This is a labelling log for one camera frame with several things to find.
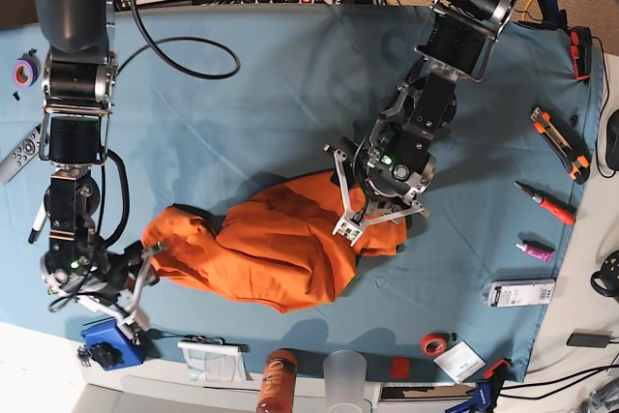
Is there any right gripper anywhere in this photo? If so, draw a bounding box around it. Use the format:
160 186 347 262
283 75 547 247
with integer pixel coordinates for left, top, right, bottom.
41 243 166 336

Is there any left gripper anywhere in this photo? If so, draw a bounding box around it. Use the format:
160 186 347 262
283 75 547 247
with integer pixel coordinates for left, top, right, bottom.
323 142 430 246

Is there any orange t-shirt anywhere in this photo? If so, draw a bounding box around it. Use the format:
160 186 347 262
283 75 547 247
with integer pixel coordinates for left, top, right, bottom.
141 171 407 313

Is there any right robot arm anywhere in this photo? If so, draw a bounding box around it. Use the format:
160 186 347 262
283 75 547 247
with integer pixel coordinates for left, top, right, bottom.
35 0 162 341

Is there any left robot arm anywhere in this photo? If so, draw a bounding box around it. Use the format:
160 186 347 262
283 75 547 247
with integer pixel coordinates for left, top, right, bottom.
333 0 516 245

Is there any blue box with knob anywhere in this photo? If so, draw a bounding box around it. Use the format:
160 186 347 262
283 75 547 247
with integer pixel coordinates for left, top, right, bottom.
80 318 147 370

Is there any white black marker pen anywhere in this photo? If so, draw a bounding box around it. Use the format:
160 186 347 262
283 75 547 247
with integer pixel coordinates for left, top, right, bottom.
28 202 47 244

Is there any white folded booklet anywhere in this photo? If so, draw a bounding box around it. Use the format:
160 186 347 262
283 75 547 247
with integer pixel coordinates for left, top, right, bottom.
177 341 248 383

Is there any grey remote control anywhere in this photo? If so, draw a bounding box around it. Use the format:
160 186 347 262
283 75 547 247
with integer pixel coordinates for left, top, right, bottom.
0 125 42 185

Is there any purple glue tube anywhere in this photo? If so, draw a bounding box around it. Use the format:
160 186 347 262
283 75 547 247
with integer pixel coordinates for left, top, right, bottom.
516 241 555 263

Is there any red tape roll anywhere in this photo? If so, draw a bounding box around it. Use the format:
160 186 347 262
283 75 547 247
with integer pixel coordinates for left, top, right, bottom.
420 332 452 358

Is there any white packaged item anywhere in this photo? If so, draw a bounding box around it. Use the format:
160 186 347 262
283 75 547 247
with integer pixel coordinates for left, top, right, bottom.
481 279 556 308

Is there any small red block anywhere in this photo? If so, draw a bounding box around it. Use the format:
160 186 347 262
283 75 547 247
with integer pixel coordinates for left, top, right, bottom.
390 358 410 380

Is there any red screwdriver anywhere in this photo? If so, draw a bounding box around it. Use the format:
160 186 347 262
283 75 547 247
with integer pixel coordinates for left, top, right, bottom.
514 181 575 226

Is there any translucent plastic cup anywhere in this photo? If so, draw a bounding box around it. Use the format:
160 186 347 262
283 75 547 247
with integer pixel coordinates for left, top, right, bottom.
323 350 367 412

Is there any blue table cloth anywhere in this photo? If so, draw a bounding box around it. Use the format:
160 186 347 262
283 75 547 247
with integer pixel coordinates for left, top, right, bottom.
0 2 605 384

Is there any white square card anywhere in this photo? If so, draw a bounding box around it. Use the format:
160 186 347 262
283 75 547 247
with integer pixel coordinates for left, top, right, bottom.
433 341 486 383

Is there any orange drink can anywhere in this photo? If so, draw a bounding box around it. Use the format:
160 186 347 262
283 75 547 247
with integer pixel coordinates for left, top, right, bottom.
255 349 298 413

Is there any orange black utility knife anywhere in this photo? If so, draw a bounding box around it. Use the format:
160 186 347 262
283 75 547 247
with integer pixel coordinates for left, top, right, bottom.
530 106 590 185

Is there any purple tape roll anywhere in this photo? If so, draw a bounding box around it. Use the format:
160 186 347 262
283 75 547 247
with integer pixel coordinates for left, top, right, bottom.
12 48 41 88

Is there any blue black clamp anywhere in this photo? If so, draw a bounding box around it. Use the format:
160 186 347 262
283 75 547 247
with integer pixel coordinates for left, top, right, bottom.
445 358 512 413

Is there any black computer mouse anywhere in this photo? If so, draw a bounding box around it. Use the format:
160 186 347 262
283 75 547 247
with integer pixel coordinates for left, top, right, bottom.
604 109 619 171

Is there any black yellow dotted mug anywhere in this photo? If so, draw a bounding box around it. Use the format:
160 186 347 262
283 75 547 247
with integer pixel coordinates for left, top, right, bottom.
590 251 619 301

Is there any black power adapter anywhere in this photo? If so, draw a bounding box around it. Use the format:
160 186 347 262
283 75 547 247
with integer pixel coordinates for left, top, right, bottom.
566 332 613 348

